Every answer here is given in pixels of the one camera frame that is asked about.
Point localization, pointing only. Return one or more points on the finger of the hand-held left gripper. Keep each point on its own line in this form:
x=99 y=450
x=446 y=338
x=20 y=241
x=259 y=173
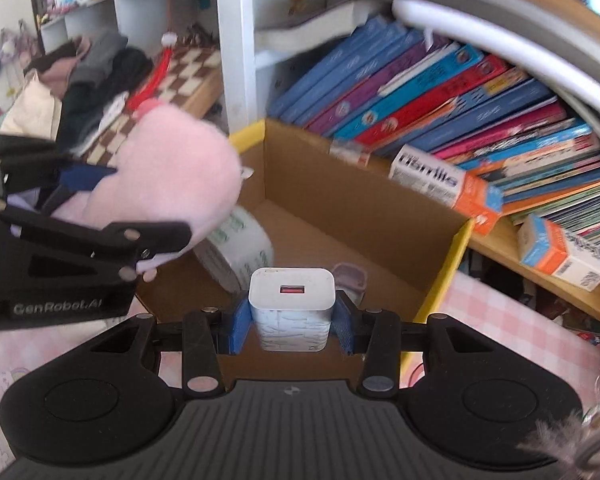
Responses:
x=150 y=235
x=87 y=177

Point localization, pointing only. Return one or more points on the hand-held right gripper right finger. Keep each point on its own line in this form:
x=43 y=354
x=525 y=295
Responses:
x=347 y=327

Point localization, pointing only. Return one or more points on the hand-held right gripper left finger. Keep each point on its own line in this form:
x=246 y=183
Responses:
x=240 y=327

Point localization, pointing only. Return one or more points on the small lilac box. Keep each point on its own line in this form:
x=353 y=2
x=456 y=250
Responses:
x=350 y=277

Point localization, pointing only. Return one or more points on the white charger plug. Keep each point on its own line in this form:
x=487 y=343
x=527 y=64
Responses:
x=292 y=305

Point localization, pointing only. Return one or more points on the pink plush toy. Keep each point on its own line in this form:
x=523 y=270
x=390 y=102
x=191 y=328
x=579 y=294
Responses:
x=175 y=170

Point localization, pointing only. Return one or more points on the white printed tape roll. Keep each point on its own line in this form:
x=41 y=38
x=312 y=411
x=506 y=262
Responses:
x=240 y=250

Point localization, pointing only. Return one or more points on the yellow cardboard box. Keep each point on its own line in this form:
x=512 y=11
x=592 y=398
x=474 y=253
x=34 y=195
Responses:
x=360 y=210

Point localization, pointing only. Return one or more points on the pink checked desktop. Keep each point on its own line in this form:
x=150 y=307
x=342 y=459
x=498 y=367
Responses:
x=505 y=325

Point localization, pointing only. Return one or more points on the pile of clothes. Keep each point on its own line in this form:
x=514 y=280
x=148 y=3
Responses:
x=95 y=75

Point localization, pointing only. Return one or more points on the red tassel ornament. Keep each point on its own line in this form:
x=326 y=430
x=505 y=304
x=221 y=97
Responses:
x=157 y=72

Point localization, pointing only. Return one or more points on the wooden chessboard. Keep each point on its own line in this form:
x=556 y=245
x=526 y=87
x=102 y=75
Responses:
x=185 y=80

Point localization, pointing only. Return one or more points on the orange white carton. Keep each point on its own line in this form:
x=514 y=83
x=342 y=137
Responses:
x=560 y=250
x=430 y=175

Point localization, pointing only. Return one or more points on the row of leaning books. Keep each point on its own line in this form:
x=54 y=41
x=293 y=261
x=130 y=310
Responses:
x=430 y=100

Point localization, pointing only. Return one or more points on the white lamp bar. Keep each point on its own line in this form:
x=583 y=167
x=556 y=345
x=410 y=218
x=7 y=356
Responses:
x=505 y=40

